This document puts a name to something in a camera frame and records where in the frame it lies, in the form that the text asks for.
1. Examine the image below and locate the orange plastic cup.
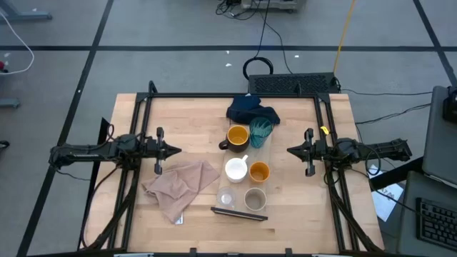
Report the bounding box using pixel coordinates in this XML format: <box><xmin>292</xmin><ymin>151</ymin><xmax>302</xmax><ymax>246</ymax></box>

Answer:
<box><xmin>248</xmin><ymin>161</ymin><xmax>271</xmax><ymax>184</ymax></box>

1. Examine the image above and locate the black aluminium table frame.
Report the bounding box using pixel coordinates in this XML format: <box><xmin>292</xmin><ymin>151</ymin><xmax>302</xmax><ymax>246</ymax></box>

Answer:
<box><xmin>76</xmin><ymin>80</ymin><xmax>386</xmax><ymax>257</ymax></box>

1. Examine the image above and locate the pink cloth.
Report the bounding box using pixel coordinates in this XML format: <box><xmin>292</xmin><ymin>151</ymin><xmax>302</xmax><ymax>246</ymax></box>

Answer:
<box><xmin>141</xmin><ymin>158</ymin><xmax>221</xmax><ymax>225</ymax></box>

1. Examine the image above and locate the navy blue cloth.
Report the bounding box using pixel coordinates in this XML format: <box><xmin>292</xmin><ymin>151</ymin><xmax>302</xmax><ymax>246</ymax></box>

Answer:
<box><xmin>226</xmin><ymin>94</ymin><xmax>281</xmax><ymax>126</ymax></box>

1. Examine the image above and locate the black shelf riser clear top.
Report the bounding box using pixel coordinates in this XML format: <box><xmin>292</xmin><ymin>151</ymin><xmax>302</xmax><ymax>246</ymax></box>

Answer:
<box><xmin>210</xmin><ymin>123</ymin><xmax>274</xmax><ymax>222</ymax></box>

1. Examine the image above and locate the grey monitor desk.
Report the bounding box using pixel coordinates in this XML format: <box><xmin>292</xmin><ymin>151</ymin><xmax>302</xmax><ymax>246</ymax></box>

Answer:
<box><xmin>422</xmin><ymin>85</ymin><xmax>457</xmax><ymax>188</ymax></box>

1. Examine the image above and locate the black coiled cable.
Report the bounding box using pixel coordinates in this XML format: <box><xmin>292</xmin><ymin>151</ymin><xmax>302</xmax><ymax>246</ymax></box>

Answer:
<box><xmin>242</xmin><ymin>0</ymin><xmax>275</xmax><ymax>81</ymax></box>

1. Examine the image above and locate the black box device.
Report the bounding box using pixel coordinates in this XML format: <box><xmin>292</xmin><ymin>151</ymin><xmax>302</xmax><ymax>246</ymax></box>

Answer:
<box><xmin>442</xmin><ymin>86</ymin><xmax>457</xmax><ymax>124</ymax></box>

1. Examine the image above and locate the black keyboard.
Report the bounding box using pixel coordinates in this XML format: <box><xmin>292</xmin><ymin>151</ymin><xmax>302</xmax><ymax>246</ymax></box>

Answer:
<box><xmin>416</xmin><ymin>197</ymin><xmax>457</xmax><ymax>252</ymax></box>

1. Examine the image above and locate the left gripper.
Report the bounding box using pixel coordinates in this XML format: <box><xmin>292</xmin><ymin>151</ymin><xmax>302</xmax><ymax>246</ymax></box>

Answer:
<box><xmin>144</xmin><ymin>127</ymin><xmax>182</xmax><ymax>175</ymax></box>

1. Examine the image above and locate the grey stand foot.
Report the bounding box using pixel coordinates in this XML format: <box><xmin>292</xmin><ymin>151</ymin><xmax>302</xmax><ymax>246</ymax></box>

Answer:
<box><xmin>0</xmin><ymin>0</ymin><xmax>53</xmax><ymax>21</ymax></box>

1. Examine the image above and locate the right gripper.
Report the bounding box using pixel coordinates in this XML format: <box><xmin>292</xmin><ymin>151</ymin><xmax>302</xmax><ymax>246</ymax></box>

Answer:
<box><xmin>286</xmin><ymin>128</ymin><xmax>328</xmax><ymax>177</ymax></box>

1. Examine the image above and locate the white ceramic mug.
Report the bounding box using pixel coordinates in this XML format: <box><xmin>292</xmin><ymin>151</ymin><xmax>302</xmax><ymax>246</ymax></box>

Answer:
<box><xmin>224</xmin><ymin>154</ymin><xmax>249</xmax><ymax>183</ymax></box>

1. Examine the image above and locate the white paper sheet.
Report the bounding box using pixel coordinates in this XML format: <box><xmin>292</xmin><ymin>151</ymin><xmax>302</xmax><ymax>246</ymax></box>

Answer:
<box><xmin>366</xmin><ymin>163</ymin><xmax>405</xmax><ymax>223</ymax></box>

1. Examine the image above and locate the grey equipment base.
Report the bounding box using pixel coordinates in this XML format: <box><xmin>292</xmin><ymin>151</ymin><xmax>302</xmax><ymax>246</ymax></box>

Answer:
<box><xmin>241</xmin><ymin>0</ymin><xmax>299</xmax><ymax>11</ymax></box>

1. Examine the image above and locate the small clear glass cup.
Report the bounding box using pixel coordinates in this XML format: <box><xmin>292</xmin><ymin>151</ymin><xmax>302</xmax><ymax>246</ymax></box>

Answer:
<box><xmin>216</xmin><ymin>186</ymin><xmax>237</xmax><ymax>210</ymax></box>

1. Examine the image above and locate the white cable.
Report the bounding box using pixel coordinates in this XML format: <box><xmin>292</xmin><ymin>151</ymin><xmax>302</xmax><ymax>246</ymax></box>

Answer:
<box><xmin>0</xmin><ymin>10</ymin><xmax>36</xmax><ymax>76</ymax></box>

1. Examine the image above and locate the teal faceted plastic cup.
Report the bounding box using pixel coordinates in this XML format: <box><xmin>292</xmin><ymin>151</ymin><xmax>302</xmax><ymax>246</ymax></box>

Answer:
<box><xmin>248</xmin><ymin>116</ymin><xmax>275</xmax><ymax>149</ymax></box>

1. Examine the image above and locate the grey keyboard desk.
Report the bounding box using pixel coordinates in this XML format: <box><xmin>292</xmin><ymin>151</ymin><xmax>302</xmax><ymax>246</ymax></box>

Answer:
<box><xmin>396</xmin><ymin>170</ymin><xmax>457</xmax><ymax>257</ymax></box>

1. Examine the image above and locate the beige paper cup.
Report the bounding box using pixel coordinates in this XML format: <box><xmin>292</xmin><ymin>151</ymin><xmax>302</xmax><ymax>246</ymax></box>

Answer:
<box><xmin>243</xmin><ymin>187</ymin><xmax>268</xmax><ymax>212</ymax></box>

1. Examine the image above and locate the black perforated computer case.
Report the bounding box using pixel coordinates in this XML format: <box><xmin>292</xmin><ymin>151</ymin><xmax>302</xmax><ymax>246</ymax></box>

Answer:
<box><xmin>248</xmin><ymin>72</ymin><xmax>341</xmax><ymax>96</ymax></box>

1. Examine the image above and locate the brown mug yellow inside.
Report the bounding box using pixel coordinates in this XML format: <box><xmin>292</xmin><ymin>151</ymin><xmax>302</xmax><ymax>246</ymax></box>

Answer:
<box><xmin>218</xmin><ymin>124</ymin><xmax>251</xmax><ymax>153</ymax></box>

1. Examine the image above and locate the yellow cable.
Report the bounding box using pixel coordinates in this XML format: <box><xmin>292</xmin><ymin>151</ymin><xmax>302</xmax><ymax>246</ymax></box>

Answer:
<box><xmin>332</xmin><ymin>0</ymin><xmax>358</xmax><ymax>76</ymax></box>

